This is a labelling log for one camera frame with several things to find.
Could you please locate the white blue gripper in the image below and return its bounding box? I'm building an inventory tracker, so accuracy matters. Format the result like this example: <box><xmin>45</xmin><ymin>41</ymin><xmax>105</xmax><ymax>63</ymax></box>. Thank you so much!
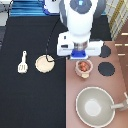
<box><xmin>57</xmin><ymin>32</ymin><xmax>104</xmax><ymax>60</ymax></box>

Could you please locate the cream slotted spatula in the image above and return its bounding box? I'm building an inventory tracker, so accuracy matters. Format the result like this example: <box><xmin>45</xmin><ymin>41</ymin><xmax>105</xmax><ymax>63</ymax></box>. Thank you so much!
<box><xmin>18</xmin><ymin>51</ymin><xmax>28</xmax><ymax>73</ymax></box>

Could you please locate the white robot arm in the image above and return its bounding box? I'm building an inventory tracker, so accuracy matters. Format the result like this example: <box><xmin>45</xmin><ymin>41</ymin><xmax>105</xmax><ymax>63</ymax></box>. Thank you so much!
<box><xmin>57</xmin><ymin>0</ymin><xmax>106</xmax><ymax>59</ymax></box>

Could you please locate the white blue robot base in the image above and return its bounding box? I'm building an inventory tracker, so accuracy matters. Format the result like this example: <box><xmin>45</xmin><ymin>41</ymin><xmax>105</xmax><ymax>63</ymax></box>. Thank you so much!
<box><xmin>44</xmin><ymin>0</ymin><xmax>65</xmax><ymax>15</ymax></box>

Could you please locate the round wooden plate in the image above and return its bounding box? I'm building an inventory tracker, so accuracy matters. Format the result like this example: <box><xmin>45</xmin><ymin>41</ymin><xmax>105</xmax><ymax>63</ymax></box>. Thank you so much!
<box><xmin>35</xmin><ymin>55</ymin><xmax>55</xmax><ymax>73</ymax></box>

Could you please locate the black stove burner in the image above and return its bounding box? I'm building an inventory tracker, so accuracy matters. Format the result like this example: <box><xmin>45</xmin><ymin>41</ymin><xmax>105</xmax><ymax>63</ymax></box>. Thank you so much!
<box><xmin>100</xmin><ymin>45</ymin><xmax>111</xmax><ymax>58</ymax></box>
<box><xmin>98</xmin><ymin>62</ymin><xmax>115</xmax><ymax>76</ymax></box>

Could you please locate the pink stove counter block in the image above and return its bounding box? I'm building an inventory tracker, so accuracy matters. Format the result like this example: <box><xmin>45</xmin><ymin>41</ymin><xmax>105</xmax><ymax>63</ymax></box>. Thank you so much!
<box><xmin>66</xmin><ymin>41</ymin><xmax>126</xmax><ymax>128</ymax></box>

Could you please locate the grey faucet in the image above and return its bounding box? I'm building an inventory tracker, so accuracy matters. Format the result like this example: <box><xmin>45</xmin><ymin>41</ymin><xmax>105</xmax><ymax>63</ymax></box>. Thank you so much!
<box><xmin>111</xmin><ymin>93</ymin><xmax>128</xmax><ymax>111</ymax></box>

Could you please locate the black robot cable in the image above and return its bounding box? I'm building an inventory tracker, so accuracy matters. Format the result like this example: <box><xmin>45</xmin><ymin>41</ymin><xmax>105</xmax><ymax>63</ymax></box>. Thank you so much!
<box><xmin>44</xmin><ymin>16</ymin><xmax>72</xmax><ymax>63</ymax></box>

